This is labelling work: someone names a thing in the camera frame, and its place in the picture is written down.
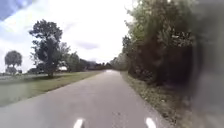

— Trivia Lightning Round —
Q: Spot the distant tree line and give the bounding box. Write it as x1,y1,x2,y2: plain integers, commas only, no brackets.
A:
64,51,114,73

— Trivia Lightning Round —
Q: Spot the grey asphalt path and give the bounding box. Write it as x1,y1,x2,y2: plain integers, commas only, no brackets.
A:
0,69,174,128

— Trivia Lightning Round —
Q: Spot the dense row of trees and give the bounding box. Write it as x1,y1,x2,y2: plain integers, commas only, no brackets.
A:
109,0,224,88

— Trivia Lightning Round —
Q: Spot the leaf-strewn dirt verge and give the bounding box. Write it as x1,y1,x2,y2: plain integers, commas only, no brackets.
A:
120,70,201,128

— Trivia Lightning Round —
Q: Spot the large dark tree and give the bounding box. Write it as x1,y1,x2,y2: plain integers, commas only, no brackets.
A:
28,19,72,79

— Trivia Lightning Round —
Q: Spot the robot's own part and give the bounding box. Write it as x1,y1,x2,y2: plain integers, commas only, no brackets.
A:
73,118,85,128
145,117,157,128

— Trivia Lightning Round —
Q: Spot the grass verge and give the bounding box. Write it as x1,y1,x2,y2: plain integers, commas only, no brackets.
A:
0,70,105,108

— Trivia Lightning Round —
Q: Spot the distant grey road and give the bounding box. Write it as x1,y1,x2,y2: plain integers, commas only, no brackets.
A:
0,73,48,81

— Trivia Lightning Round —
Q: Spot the small round tree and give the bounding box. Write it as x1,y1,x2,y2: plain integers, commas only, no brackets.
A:
4,50,23,76

